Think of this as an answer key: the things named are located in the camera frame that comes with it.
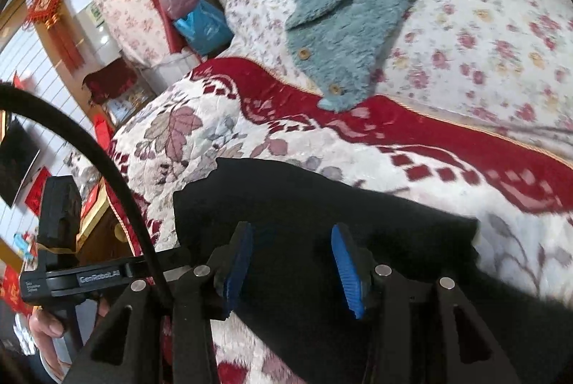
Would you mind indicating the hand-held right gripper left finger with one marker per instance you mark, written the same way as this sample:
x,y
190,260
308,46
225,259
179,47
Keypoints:
x,y
237,267

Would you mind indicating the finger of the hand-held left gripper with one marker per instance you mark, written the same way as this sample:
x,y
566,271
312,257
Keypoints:
x,y
177,257

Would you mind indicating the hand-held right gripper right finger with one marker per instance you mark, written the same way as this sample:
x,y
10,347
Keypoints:
x,y
349,272

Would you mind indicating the black pants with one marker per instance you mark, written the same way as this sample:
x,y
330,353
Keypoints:
x,y
291,205

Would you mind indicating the person's left hand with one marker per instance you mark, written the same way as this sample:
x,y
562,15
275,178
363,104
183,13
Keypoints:
x,y
42,328

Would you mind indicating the red paper decoration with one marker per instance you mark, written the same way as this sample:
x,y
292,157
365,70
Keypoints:
x,y
38,191

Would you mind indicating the wooden table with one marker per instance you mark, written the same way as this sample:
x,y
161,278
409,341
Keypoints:
x,y
100,227

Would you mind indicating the black screen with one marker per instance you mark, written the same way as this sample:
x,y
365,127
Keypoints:
x,y
15,164

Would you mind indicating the dark red cloth cover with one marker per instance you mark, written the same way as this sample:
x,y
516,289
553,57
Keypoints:
x,y
109,81

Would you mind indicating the red and white floral blanket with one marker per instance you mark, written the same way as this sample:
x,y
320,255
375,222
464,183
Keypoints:
x,y
224,128

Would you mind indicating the white appliance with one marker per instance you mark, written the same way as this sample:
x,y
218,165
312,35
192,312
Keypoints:
x,y
98,39

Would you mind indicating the floral quilted cushion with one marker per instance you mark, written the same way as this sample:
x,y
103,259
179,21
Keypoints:
x,y
121,8

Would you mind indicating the blue plastic bag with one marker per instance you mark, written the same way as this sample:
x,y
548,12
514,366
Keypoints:
x,y
203,28

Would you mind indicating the teal fleece jacket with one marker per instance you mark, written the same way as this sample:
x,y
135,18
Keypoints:
x,y
358,8

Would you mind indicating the floral print quilt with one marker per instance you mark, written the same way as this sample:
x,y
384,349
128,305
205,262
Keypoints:
x,y
470,8

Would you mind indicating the red knot wall decoration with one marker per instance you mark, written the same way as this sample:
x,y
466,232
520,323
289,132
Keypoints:
x,y
44,5

